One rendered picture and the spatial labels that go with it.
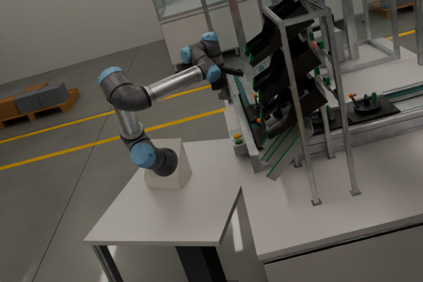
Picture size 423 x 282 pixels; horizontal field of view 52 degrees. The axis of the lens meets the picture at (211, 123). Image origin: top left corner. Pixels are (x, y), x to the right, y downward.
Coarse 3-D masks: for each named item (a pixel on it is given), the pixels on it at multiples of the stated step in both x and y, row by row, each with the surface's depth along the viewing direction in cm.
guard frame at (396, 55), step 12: (204, 0) 279; (204, 12) 282; (396, 12) 289; (396, 24) 292; (396, 36) 296; (384, 48) 320; (396, 48) 300; (372, 60) 305; (384, 60) 303; (348, 72) 304
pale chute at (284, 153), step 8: (304, 120) 185; (296, 128) 187; (312, 128) 176; (288, 136) 189; (296, 136) 188; (280, 144) 191; (288, 144) 190; (296, 144) 176; (280, 152) 193; (288, 152) 178; (296, 152) 178; (272, 160) 195; (280, 160) 180; (288, 160) 180; (272, 168) 183; (280, 168) 182; (272, 176) 184
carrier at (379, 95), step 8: (376, 96) 222; (352, 104) 234; (360, 104) 227; (368, 104) 224; (376, 104) 220; (384, 104) 225; (392, 104) 222; (352, 112) 226; (360, 112) 222; (368, 112) 220; (376, 112) 219; (384, 112) 217; (392, 112) 215; (352, 120) 218; (360, 120) 216; (368, 120) 216
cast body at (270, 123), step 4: (264, 116) 179; (268, 116) 177; (272, 116) 176; (264, 120) 179; (268, 120) 177; (272, 120) 176; (276, 120) 177; (280, 120) 178; (284, 120) 178; (268, 124) 177; (272, 124) 177; (276, 124) 177; (280, 124) 177; (268, 128) 178; (272, 128) 178; (276, 128) 178
